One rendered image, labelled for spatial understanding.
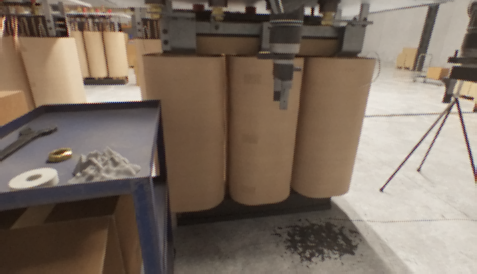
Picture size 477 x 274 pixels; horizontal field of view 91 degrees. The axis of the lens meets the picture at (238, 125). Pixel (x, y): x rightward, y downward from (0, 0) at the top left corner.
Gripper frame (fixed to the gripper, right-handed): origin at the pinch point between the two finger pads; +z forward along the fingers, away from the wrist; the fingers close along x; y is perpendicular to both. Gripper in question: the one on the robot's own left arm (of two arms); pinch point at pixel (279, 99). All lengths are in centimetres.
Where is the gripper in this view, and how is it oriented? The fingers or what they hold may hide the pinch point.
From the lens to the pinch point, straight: 89.0
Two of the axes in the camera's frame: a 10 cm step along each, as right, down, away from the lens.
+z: -0.2, 9.4, 3.4
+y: 10.0, 0.1, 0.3
